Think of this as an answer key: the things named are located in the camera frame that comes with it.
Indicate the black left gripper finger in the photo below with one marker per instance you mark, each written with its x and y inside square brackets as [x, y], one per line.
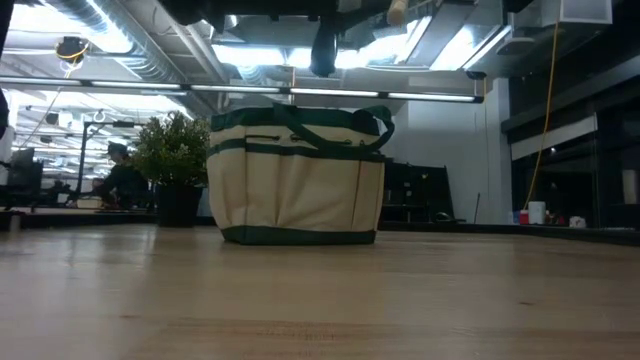
[324, 50]

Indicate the beige green gardening bag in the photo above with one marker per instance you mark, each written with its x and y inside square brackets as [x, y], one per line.
[295, 195]

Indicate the long ceiling light bar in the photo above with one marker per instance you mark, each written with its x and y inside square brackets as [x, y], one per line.
[330, 92]

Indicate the black cabinet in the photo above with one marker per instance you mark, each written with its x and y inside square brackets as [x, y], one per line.
[420, 195]

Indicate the green potted plant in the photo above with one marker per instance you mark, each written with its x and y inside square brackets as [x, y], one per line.
[170, 150]

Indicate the person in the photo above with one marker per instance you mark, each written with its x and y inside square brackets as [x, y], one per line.
[125, 185]
[96, 186]

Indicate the small red container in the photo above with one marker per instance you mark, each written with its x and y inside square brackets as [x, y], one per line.
[524, 217]

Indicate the white cup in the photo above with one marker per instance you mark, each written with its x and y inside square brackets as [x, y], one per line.
[536, 212]

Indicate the small white object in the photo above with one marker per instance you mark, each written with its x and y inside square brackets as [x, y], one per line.
[577, 222]

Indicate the black monitor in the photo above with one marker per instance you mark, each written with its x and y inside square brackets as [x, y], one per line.
[25, 180]

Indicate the black aluminium rig frame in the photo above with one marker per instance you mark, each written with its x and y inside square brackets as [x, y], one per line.
[550, 233]

